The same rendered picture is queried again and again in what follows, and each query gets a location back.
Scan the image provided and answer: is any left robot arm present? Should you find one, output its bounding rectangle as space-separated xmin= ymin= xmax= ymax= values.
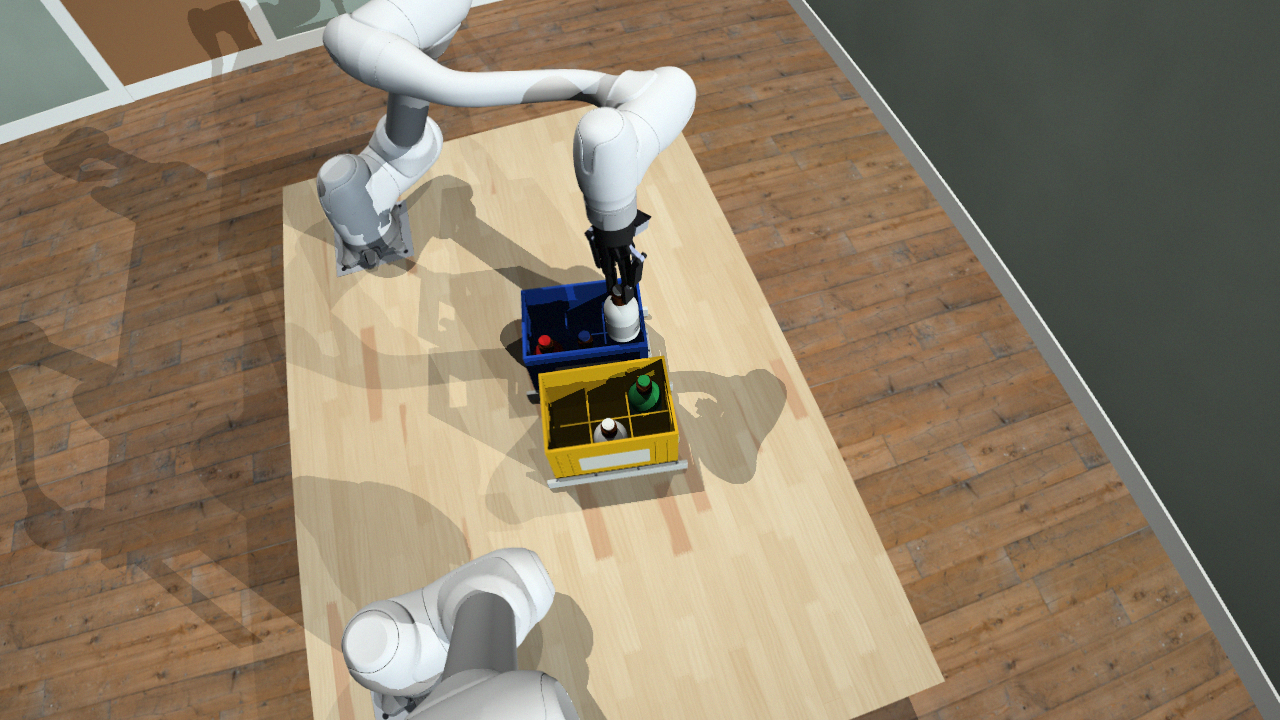
xmin=317 ymin=0 xmax=696 ymax=268

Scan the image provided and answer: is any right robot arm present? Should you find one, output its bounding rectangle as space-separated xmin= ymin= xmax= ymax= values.
xmin=340 ymin=547 xmax=580 ymax=720

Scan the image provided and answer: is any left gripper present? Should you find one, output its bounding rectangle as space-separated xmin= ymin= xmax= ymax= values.
xmin=584 ymin=222 xmax=646 ymax=305

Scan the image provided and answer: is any blue bottle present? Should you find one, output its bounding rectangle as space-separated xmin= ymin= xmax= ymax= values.
xmin=572 ymin=331 xmax=603 ymax=350

